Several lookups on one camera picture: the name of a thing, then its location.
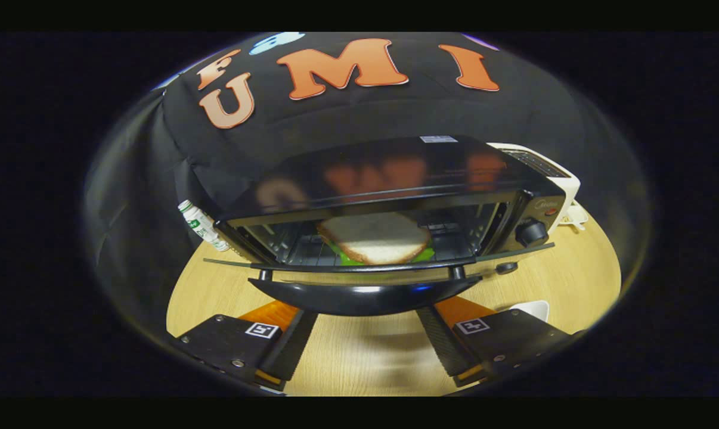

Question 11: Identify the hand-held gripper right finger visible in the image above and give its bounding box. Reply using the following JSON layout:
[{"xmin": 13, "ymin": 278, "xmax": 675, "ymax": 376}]
[{"xmin": 415, "ymin": 296, "xmax": 575, "ymax": 387}]

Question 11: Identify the white bottle with green label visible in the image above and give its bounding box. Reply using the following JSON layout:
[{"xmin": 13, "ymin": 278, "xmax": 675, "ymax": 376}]
[{"xmin": 178, "ymin": 200, "xmax": 230, "ymax": 252}]

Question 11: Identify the white plastic tray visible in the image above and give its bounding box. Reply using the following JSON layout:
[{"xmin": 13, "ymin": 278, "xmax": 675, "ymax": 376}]
[{"xmin": 509, "ymin": 300, "xmax": 551, "ymax": 324}]

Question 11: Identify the white pop-up toaster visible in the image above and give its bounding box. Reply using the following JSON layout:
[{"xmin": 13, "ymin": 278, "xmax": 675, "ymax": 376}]
[{"xmin": 488, "ymin": 142, "xmax": 582, "ymax": 233}]

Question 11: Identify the bread and lettuce sandwich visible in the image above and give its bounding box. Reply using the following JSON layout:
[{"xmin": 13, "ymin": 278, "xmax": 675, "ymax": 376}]
[{"xmin": 317, "ymin": 213, "xmax": 436, "ymax": 266}]

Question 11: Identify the black toaster oven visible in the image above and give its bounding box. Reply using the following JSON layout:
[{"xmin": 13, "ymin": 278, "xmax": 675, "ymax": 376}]
[{"xmin": 203, "ymin": 135, "xmax": 568, "ymax": 316}]

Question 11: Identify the white divided dish with beans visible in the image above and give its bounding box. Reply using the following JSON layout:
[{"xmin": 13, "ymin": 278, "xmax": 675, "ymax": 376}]
[{"xmin": 559, "ymin": 206, "xmax": 590, "ymax": 232}]

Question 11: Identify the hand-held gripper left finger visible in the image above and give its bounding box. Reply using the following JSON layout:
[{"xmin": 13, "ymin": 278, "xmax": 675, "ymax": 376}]
[{"xmin": 170, "ymin": 300, "xmax": 320, "ymax": 393}]

